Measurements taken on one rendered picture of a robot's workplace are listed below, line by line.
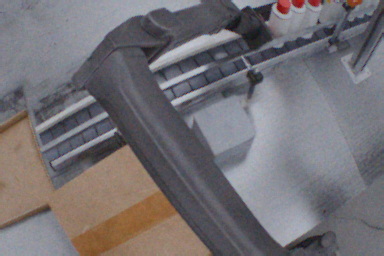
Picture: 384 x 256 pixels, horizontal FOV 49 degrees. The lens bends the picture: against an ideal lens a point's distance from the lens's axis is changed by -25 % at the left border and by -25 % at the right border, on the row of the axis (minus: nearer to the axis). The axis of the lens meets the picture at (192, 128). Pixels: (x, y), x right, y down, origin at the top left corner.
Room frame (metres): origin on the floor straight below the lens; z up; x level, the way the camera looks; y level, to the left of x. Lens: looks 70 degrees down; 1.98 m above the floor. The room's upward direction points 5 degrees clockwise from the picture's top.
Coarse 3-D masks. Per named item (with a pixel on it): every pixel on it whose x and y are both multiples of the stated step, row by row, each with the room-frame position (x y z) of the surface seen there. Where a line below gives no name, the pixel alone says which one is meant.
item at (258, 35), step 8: (248, 8) 0.64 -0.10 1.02; (256, 16) 0.61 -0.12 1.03; (256, 24) 0.58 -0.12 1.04; (248, 32) 0.55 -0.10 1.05; (256, 32) 0.57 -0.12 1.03; (264, 32) 0.57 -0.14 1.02; (248, 40) 0.56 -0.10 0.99; (256, 40) 0.56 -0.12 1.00; (264, 40) 0.56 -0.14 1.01; (272, 40) 0.56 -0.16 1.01; (256, 48) 0.54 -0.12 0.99
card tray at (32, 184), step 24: (24, 120) 0.39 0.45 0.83; (0, 144) 0.31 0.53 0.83; (24, 144) 0.32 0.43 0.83; (0, 168) 0.24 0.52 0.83; (24, 168) 0.25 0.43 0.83; (0, 192) 0.17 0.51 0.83; (24, 192) 0.19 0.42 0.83; (48, 192) 0.20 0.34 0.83; (0, 216) 0.10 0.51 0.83; (24, 216) 0.12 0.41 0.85
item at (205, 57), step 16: (368, 16) 0.82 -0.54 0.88; (320, 32) 0.70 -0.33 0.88; (224, 48) 0.59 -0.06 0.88; (240, 48) 0.60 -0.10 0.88; (272, 48) 0.61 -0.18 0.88; (288, 48) 0.62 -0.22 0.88; (176, 64) 0.53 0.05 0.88; (192, 64) 0.54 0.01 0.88; (240, 64) 0.55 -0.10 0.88; (256, 64) 0.57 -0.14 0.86; (160, 80) 0.49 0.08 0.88; (192, 80) 0.50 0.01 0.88; (208, 80) 0.50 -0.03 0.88; (176, 96) 0.46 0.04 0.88; (80, 112) 0.40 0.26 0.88; (96, 112) 0.41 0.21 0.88; (48, 128) 0.36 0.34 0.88; (64, 128) 0.36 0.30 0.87; (96, 128) 0.37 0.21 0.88; (112, 128) 0.37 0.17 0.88; (64, 144) 0.32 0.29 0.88; (80, 144) 0.33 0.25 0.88; (48, 160) 0.28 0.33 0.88
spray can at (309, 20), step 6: (306, 0) 0.69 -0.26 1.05; (312, 0) 0.68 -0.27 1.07; (318, 0) 0.67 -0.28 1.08; (306, 6) 0.67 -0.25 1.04; (312, 6) 0.67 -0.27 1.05; (318, 6) 0.68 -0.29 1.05; (306, 12) 0.67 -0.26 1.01; (312, 12) 0.66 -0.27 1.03; (318, 12) 0.67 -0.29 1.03; (306, 18) 0.67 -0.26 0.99; (312, 18) 0.66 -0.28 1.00; (306, 24) 0.66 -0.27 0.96; (312, 24) 0.66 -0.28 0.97; (300, 30) 0.67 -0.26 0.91; (306, 36) 0.66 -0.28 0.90
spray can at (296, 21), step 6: (294, 0) 0.66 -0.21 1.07; (300, 0) 0.66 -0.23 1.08; (294, 6) 0.66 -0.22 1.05; (300, 6) 0.65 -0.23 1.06; (294, 12) 0.65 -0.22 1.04; (300, 12) 0.65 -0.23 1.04; (294, 18) 0.64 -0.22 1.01; (300, 18) 0.65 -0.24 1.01; (294, 24) 0.64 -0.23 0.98; (300, 24) 0.65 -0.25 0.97; (288, 30) 0.65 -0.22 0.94; (294, 30) 0.64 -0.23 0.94
